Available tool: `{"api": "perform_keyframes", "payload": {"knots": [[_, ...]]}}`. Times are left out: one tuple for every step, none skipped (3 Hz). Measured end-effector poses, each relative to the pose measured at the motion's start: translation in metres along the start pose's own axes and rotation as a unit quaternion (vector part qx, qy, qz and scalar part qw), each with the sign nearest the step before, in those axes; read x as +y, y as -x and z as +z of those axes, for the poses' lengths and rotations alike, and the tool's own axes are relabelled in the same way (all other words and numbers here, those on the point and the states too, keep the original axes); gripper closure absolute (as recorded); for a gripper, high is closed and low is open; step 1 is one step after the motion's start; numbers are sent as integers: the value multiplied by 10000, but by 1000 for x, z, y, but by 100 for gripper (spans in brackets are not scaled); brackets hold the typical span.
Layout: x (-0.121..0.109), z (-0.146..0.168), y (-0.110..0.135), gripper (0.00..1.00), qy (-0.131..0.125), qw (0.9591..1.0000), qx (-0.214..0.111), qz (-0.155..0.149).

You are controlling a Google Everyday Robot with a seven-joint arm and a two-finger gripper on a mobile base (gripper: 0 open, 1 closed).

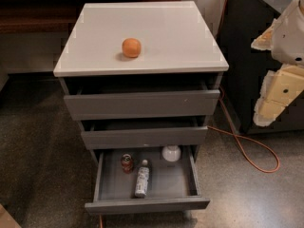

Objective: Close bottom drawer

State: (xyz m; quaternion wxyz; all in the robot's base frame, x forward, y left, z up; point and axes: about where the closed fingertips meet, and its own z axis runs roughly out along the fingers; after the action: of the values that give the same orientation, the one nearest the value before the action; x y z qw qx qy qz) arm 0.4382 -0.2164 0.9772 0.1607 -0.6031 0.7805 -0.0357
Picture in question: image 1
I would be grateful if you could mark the dark grey trash cabinet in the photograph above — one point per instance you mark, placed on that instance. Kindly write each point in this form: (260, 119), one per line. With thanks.
(243, 21)

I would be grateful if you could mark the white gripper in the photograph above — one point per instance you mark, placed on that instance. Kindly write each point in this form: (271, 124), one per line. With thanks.
(289, 39)

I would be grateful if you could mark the grey drawer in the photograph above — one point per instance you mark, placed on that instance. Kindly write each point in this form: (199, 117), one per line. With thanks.
(172, 186)
(134, 105)
(150, 132)

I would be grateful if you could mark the white top drawer cabinet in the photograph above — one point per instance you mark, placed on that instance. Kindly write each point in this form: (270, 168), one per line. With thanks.
(178, 50)

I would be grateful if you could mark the orange fruit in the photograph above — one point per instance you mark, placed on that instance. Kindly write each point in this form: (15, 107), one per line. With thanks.
(131, 47)

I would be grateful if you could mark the white bowl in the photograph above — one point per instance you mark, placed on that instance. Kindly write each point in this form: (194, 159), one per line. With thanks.
(171, 153)

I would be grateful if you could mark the grey middle drawer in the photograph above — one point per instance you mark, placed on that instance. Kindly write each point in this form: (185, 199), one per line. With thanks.
(150, 132)

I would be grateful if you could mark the grey bottom drawer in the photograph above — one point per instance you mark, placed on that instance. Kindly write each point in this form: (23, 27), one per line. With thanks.
(172, 186)

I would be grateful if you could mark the grey top drawer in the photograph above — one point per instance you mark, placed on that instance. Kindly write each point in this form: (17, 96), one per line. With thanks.
(134, 105)

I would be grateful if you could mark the dark wooden bench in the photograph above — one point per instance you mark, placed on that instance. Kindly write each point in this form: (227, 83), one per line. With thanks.
(23, 16)

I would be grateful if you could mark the white plastic bottle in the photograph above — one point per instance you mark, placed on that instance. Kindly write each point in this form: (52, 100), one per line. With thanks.
(142, 180)

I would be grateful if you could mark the red soda can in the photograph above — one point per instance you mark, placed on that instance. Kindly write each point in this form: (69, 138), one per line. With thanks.
(127, 163)

